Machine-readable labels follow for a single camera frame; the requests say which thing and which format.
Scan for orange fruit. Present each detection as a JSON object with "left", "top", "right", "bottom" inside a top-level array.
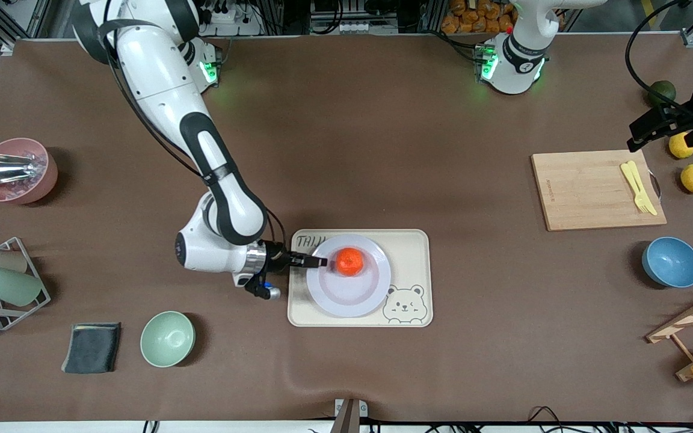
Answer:
[{"left": 336, "top": 247, "right": 365, "bottom": 277}]

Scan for lavender round plate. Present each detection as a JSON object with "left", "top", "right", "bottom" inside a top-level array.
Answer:
[{"left": 306, "top": 235, "right": 392, "bottom": 318}]

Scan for dark green lime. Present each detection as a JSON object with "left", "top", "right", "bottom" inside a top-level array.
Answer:
[{"left": 649, "top": 80, "right": 677, "bottom": 106}]

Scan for yellow plastic knife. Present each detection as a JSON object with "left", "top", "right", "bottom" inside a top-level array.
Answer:
[{"left": 627, "top": 161, "right": 658, "bottom": 216}]

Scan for cream bear print tray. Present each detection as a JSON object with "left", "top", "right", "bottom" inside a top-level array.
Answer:
[{"left": 287, "top": 229, "right": 434, "bottom": 328}]

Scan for wooden cutting board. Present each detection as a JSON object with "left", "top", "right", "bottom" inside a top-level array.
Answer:
[{"left": 531, "top": 149, "right": 668, "bottom": 232}]

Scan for blue bowl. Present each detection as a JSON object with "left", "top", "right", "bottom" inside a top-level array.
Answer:
[{"left": 642, "top": 236, "right": 693, "bottom": 289}]

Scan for pale green bowl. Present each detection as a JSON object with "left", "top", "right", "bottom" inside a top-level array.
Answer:
[{"left": 140, "top": 310, "right": 196, "bottom": 368}]

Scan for wooden drying rack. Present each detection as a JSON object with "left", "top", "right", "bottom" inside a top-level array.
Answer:
[{"left": 645, "top": 283, "right": 693, "bottom": 382}]

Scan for pile of orange buns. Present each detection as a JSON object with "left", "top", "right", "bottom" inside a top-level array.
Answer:
[{"left": 441, "top": 0, "right": 519, "bottom": 34}]

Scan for dark grey folded cloth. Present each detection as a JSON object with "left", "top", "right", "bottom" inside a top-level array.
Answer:
[{"left": 61, "top": 322, "right": 122, "bottom": 375}]

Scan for white slim power strip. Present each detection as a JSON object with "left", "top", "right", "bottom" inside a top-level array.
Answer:
[{"left": 337, "top": 21, "right": 401, "bottom": 35}]

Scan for white power strip with plugs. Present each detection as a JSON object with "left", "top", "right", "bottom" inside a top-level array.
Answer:
[{"left": 199, "top": 0, "right": 263, "bottom": 37}]

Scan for pink bowl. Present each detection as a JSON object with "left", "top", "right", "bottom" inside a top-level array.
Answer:
[{"left": 0, "top": 138, "right": 58, "bottom": 205}]

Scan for mint green cup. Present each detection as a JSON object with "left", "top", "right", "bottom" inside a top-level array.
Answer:
[{"left": 0, "top": 266, "right": 43, "bottom": 307}]

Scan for clear ice cubes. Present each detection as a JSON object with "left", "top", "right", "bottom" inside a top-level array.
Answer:
[{"left": 0, "top": 152, "right": 48, "bottom": 200}]

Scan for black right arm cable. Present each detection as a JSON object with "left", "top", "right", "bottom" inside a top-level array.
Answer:
[{"left": 262, "top": 207, "right": 288, "bottom": 247}]

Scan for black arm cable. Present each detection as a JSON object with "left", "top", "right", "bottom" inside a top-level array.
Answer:
[
  {"left": 262, "top": 207, "right": 288, "bottom": 247},
  {"left": 625, "top": 0, "right": 693, "bottom": 115}
]

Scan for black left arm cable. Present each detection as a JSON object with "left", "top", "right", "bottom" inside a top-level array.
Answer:
[{"left": 625, "top": 0, "right": 693, "bottom": 115}]

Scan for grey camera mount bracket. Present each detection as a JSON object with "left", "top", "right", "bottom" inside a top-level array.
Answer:
[{"left": 330, "top": 398, "right": 369, "bottom": 433}]

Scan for grey wire cup rack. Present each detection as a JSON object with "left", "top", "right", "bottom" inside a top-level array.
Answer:
[{"left": 0, "top": 236, "right": 52, "bottom": 331}]

